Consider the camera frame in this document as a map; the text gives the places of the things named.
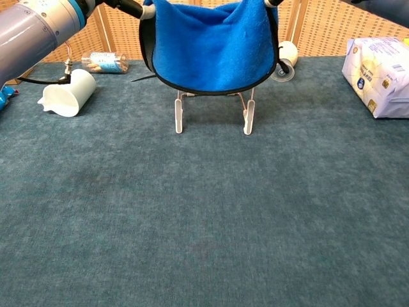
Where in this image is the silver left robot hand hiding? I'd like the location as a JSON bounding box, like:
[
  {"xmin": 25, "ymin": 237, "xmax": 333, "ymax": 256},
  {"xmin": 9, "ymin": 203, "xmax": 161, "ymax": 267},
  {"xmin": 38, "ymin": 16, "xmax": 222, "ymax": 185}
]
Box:
[{"xmin": 102, "ymin": 0, "xmax": 157, "ymax": 20}]

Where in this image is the blue towel with black trim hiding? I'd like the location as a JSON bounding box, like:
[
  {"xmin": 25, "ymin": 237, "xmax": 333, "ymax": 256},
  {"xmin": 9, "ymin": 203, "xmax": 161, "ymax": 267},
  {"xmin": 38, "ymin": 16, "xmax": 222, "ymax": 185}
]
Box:
[{"xmin": 139, "ymin": 0, "xmax": 291, "ymax": 96}]

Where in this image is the cream squeeze sauce bottle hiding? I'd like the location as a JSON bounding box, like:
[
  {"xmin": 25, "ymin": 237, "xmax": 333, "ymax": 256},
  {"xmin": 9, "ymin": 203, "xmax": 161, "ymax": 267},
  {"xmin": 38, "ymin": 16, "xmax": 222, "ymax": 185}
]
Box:
[{"xmin": 270, "ymin": 40, "xmax": 299, "ymax": 83}]

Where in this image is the clear jar with blue label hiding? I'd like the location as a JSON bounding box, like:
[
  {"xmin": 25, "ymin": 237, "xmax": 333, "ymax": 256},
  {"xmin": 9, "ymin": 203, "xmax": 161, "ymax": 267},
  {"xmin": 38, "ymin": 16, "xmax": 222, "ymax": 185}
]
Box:
[{"xmin": 81, "ymin": 51, "xmax": 130, "ymax": 75}]

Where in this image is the woven wicker folding screen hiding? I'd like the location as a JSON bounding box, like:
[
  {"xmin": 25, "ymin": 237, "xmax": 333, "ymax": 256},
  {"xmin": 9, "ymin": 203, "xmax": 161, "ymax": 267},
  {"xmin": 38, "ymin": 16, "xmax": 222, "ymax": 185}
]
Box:
[{"xmin": 0, "ymin": 0, "xmax": 409, "ymax": 63}]

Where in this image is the pale blue plastic cup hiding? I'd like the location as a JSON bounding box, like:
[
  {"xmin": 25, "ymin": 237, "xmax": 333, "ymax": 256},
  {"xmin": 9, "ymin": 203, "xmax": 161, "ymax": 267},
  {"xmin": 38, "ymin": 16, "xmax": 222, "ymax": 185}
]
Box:
[{"xmin": 37, "ymin": 68, "xmax": 97, "ymax": 118}]

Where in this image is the lavender white paper pack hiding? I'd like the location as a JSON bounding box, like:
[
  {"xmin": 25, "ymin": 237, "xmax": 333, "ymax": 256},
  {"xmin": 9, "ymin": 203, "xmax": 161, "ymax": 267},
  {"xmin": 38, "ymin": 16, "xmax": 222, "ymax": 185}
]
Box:
[{"xmin": 341, "ymin": 36, "xmax": 409, "ymax": 119}]

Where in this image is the blue snack bag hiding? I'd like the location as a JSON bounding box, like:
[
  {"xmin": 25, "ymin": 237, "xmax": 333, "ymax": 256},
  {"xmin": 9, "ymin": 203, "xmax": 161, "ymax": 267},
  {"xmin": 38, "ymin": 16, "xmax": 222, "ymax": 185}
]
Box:
[{"xmin": 0, "ymin": 85, "xmax": 19, "ymax": 111}]

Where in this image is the teal tablecloth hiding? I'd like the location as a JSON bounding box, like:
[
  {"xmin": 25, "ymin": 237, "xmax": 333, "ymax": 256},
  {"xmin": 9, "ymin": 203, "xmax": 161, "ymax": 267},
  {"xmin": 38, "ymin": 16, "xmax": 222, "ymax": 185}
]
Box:
[{"xmin": 0, "ymin": 56, "xmax": 409, "ymax": 307}]

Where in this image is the metal drying rack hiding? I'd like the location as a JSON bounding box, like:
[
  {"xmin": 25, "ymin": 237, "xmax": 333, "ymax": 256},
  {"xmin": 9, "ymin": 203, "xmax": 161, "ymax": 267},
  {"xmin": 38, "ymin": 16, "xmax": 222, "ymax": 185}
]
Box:
[{"xmin": 174, "ymin": 88, "xmax": 256, "ymax": 136}]

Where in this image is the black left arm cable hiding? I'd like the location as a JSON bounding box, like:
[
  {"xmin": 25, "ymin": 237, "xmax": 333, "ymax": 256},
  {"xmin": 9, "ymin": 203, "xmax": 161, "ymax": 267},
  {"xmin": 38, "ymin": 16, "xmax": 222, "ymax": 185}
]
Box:
[{"xmin": 17, "ymin": 41, "xmax": 73, "ymax": 86}]

